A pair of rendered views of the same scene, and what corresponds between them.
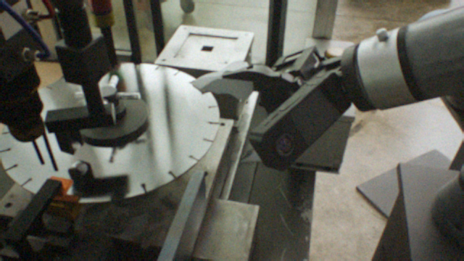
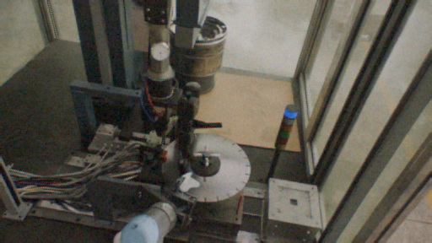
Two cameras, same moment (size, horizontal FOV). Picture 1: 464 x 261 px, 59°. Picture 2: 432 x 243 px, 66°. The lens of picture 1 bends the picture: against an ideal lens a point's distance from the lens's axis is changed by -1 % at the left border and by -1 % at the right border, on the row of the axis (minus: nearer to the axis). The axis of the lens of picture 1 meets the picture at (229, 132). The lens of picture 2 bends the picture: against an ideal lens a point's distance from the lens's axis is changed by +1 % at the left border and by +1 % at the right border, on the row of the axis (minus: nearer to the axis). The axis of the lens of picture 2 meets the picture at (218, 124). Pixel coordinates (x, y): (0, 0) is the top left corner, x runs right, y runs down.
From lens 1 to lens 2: 89 cm
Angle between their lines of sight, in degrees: 58
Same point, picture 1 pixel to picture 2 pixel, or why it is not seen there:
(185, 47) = (292, 191)
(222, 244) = not seen: hidden behind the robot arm
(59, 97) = (218, 143)
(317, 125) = (148, 203)
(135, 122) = (200, 170)
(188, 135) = (196, 190)
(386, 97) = not seen: hidden behind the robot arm
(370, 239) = not seen: outside the picture
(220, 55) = (288, 209)
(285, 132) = (141, 191)
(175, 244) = (127, 183)
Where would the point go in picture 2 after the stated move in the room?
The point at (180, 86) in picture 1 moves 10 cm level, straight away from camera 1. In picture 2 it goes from (232, 185) to (259, 181)
